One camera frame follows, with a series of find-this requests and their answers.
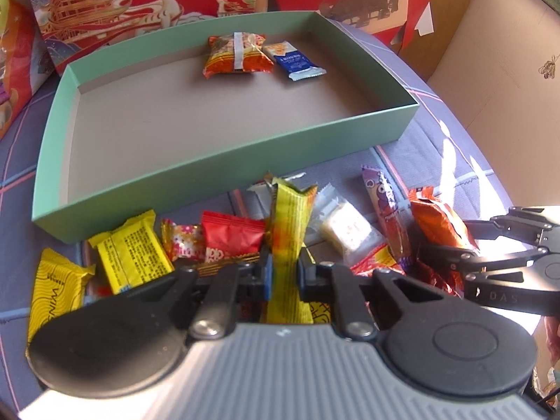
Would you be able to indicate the purple snack stick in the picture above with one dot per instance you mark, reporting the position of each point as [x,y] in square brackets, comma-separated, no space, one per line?
[387,210]

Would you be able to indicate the orange-red taped snack packet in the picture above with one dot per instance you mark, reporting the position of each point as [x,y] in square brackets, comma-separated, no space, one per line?
[232,54]

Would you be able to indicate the cartoon printed bag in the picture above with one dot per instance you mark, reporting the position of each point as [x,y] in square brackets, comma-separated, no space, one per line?
[13,74]

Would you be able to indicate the red gift box gold print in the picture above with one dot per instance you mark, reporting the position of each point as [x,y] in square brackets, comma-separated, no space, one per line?
[131,4]

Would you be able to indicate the yellow black-lined snack packet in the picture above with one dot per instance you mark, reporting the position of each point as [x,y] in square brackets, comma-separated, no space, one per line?
[54,293]

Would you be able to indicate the blue snack packet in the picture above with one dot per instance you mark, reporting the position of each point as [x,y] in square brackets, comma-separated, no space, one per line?
[294,62]

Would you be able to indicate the small pink-red candy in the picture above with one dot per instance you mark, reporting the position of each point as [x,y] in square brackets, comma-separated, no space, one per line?
[186,243]

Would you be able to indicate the green cardboard box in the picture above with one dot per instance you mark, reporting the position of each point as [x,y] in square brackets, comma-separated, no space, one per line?
[227,118]

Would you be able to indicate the orange snack packet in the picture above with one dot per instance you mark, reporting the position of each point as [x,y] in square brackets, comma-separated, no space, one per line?
[437,223]

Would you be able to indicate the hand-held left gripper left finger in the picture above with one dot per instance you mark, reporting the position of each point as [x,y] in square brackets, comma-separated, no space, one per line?
[267,278]

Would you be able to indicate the blue plaid bedsheet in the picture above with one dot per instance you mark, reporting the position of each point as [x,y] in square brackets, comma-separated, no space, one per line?
[437,109]

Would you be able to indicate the yellow foil snack packet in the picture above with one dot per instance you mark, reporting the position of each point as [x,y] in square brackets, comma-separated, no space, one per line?
[289,227]

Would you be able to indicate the yellow square snack packet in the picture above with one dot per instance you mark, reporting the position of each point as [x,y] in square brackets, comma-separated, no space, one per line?
[131,253]

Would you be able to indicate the shiny red patterned packet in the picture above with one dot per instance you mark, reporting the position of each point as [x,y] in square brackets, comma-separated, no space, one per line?
[437,278]

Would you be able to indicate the brown cardboard box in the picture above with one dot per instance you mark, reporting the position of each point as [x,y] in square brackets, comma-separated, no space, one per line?
[503,74]

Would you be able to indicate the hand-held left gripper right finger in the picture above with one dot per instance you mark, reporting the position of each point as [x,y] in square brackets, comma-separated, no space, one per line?
[302,280]

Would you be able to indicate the red snack packet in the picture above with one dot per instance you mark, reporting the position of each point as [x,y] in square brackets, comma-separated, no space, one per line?
[234,236]

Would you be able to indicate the clear-wrapped white snack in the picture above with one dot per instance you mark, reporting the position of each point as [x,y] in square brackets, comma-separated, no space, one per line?
[348,227]

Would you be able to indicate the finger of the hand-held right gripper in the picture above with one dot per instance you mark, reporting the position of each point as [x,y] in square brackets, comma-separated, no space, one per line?
[503,232]
[450,257]

